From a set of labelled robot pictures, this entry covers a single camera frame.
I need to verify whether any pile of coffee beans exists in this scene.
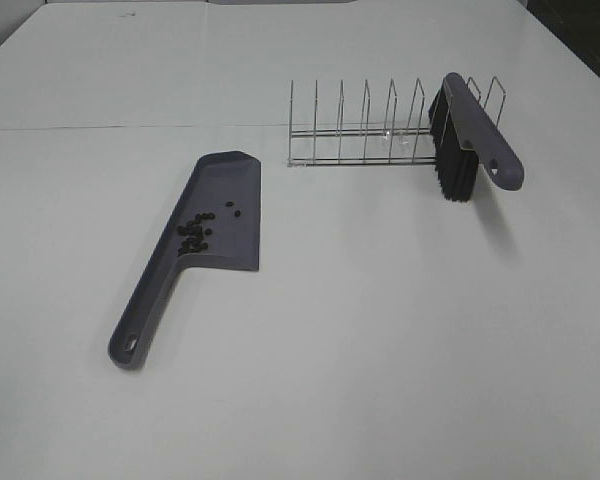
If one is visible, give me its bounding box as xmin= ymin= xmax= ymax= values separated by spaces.
xmin=176 ymin=212 xmax=216 ymax=256

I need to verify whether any metal wire rack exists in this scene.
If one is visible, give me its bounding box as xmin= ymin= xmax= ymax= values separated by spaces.
xmin=287 ymin=75 xmax=507 ymax=167

